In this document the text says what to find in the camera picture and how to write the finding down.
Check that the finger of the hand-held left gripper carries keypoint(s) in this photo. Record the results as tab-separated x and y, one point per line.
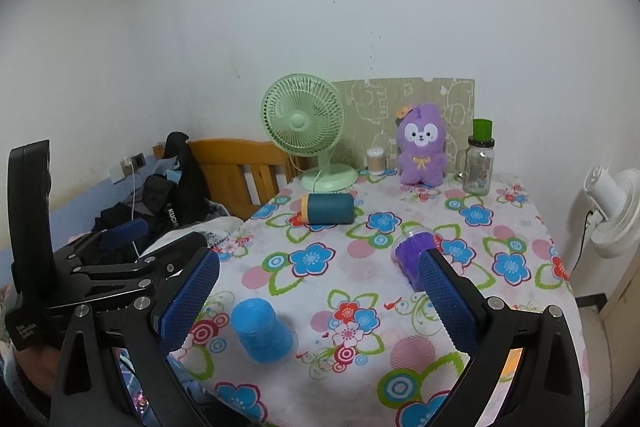
125	233
165	264

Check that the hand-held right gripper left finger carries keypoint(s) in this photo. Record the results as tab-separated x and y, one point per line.
189	307

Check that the wall socket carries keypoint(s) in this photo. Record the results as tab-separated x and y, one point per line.
137	162

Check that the beige patterned board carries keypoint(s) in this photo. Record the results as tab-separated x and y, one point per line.
365	97

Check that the black bag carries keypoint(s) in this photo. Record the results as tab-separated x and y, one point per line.
172	202

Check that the green desk fan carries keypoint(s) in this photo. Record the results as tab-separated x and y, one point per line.
300	122

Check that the teal cup with orange rim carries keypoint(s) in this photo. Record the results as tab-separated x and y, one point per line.
330	209

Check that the white printed cloth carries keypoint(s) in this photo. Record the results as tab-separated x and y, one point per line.
225	227

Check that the blue plastic cup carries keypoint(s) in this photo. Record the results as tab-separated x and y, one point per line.
262	332

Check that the purple plastic cup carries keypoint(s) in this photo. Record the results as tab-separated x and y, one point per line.
407	253

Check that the floral tablecloth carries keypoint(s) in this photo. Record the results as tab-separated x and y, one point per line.
360	269

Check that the cotton swab jar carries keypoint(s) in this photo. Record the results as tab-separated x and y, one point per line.
376	162

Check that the white standing fan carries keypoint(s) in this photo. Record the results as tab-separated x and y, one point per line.
615	207

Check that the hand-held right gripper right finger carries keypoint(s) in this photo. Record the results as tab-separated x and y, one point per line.
446	307

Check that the wooden bed headboard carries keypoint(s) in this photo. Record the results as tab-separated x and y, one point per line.
225	167

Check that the clear bottle with green cap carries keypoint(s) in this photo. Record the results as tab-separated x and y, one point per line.
478	167

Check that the purple plush toy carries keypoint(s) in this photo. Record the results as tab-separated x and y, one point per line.
422	157

